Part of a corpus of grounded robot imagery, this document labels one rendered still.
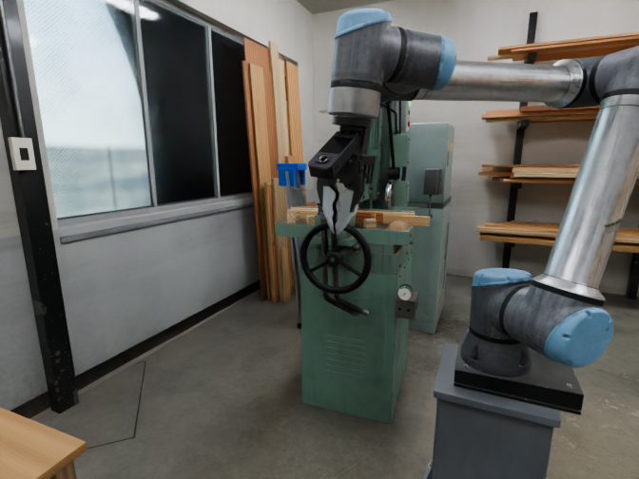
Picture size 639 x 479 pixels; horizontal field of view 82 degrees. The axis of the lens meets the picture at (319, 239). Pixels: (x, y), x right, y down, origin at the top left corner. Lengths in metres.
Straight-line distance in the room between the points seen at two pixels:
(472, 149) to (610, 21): 1.37
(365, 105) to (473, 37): 3.44
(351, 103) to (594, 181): 0.61
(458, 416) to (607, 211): 0.64
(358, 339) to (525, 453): 0.78
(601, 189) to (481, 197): 2.94
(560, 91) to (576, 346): 0.60
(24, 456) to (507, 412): 1.16
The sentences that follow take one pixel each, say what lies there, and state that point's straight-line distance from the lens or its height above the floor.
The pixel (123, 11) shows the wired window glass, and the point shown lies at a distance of 2.61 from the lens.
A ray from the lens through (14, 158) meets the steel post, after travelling 1.93.
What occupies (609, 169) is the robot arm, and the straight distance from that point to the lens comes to 1.04.
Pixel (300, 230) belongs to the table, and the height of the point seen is 0.87.
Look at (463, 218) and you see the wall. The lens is 3.96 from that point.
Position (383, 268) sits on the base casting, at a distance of 1.57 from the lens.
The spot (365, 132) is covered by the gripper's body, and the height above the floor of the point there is 1.23.
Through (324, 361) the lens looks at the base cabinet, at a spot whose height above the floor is 0.25.
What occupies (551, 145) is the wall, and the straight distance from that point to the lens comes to 3.95.
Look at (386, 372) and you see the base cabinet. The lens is 1.76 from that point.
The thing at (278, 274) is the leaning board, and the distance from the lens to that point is 3.11.
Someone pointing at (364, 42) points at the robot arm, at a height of 1.37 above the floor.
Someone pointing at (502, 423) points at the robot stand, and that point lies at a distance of 1.20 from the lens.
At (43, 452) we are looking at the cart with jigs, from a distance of 1.15.
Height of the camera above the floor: 1.18
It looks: 12 degrees down
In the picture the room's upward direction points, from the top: straight up
